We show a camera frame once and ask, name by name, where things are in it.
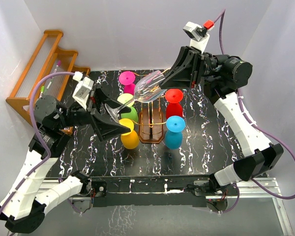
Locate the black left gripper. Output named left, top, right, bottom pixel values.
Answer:
left=56, top=85, right=131, bottom=139

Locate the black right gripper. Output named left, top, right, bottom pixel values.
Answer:
left=158, top=46, right=231, bottom=90

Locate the magenta wine glass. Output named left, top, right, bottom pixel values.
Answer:
left=118, top=71, right=136, bottom=95

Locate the clear wine glass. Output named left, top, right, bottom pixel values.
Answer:
left=104, top=70, right=166, bottom=122

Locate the gold wire wine glass rack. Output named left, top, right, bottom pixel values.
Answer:
left=138, top=94, right=165, bottom=144

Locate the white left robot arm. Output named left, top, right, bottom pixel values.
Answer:
left=0, top=87, right=129, bottom=234

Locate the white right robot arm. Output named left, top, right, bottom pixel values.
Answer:
left=161, top=46, right=283, bottom=195

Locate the green wine glass cream base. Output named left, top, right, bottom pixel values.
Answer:
left=117, top=93, right=139, bottom=123

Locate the red wine glass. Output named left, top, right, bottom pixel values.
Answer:
left=165, top=88, right=183, bottom=119

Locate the orange wine glass yellow base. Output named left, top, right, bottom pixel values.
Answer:
left=119, top=118, right=139, bottom=149

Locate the blue wine glass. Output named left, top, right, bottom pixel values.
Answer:
left=165, top=116, right=185, bottom=149

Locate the wooden tiered shelf rack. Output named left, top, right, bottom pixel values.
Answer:
left=6, top=29, right=90, bottom=124

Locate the green capped marker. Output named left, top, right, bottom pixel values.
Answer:
left=40, top=86, right=45, bottom=95

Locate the purple capped marker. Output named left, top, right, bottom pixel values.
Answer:
left=53, top=60, right=61, bottom=73

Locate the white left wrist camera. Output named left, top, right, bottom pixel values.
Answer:
left=72, top=71, right=94, bottom=110

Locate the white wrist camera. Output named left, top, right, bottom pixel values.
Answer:
left=72, top=71, right=94, bottom=110
left=183, top=20, right=214, bottom=53

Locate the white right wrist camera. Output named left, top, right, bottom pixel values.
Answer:
left=183, top=20, right=214, bottom=53

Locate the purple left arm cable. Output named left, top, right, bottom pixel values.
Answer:
left=0, top=71, right=92, bottom=236

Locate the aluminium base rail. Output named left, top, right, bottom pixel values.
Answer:
left=9, top=177, right=294, bottom=236

